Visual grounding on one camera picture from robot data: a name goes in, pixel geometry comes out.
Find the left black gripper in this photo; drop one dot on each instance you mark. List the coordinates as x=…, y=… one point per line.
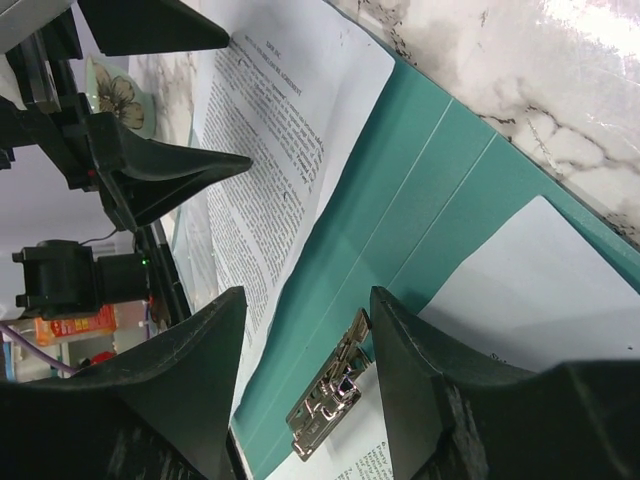
x=139, y=180

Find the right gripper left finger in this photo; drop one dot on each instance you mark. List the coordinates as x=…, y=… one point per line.
x=160, y=410

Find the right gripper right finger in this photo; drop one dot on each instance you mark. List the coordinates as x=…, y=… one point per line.
x=453, y=413

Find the printed paper sheets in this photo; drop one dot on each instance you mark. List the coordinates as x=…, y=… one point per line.
x=533, y=296

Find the metal folder clip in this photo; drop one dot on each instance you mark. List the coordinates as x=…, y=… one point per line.
x=333, y=391

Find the single printed paper sheet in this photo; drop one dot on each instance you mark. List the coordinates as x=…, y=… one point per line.
x=292, y=91

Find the teal plastic folder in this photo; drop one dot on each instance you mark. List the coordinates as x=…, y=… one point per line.
x=492, y=104

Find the green floral bowl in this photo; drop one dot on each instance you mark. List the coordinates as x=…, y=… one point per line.
x=111, y=89

